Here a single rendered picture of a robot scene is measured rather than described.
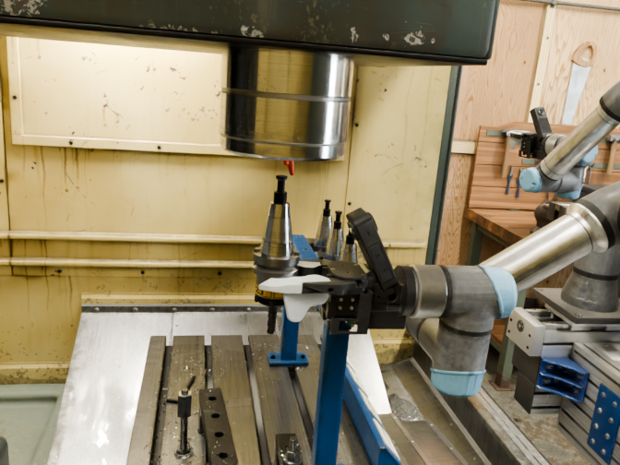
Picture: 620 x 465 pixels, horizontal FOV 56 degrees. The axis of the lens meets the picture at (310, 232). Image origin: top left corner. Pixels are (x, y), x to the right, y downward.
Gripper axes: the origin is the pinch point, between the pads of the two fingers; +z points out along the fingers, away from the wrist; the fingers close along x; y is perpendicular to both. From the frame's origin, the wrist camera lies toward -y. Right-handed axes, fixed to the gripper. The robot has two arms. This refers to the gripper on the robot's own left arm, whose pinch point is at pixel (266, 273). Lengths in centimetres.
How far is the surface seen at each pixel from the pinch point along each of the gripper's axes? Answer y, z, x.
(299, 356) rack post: 42, -17, 58
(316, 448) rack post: 36.2, -12.5, 12.3
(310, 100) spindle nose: -23.2, -2.6, -7.7
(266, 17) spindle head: -30.8, 3.3, -12.5
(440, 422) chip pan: 66, -61, 64
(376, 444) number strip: 37.7, -24.3, 15.1
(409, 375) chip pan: 66, -61, 91
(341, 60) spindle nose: -27.7, -6.1, -6.0
